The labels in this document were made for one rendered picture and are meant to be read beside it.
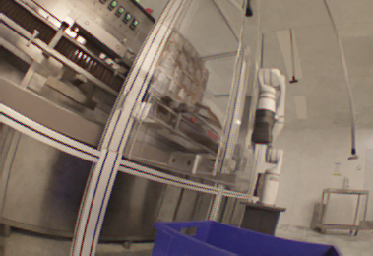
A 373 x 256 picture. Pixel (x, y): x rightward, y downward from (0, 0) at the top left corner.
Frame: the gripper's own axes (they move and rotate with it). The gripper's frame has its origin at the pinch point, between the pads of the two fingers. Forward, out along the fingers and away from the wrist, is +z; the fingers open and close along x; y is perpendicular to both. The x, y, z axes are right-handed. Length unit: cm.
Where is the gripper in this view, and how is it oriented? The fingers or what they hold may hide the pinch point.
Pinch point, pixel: (259, 161)
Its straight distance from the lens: 69.3
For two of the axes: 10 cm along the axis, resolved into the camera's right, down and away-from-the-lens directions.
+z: -2.7, 9.1, -3.2
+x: 8.2, 0.3, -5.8
